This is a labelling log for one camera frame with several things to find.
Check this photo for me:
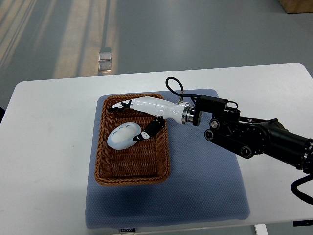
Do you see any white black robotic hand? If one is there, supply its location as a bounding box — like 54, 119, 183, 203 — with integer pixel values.
108, 96, 193, 142

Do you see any blue white plush toy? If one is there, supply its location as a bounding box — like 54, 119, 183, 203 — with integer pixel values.
107, 122, 141, 150

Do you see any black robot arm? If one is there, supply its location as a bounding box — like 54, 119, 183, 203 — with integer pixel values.
188, 95, 313, 174

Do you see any brown wicker basket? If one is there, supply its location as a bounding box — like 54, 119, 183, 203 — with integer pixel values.
93, 94, 170, 186

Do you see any blue foam mat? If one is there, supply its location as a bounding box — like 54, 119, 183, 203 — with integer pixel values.
85, 95, 250, 229

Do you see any metal floor box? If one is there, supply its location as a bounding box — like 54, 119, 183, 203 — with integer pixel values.
98, 47, 112, 72

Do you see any white table leg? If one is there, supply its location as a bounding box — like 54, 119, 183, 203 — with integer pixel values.
254, 224, 268, 235

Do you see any wooden box corner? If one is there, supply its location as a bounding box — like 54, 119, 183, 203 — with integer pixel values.
279, 0, 313, 14

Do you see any black table control panel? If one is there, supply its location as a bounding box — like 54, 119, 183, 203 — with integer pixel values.
293, 220, 313, 227

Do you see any black cable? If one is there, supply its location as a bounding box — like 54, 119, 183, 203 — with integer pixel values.
165, 76, 203, 103

